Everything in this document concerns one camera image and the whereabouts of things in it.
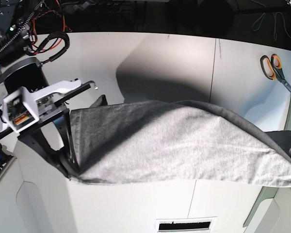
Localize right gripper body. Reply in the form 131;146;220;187
0;57;98;141

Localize grey t-shirt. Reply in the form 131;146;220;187
70;100;291;187

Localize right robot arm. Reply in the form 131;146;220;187
0;0;96;178

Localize orange grey scissors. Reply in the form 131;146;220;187
260;54;291;93

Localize beige chair right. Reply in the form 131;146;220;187
243;187;291;233

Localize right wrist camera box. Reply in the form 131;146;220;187
2;87;39;133

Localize grey cable loop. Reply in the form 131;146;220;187
252;9;291;42

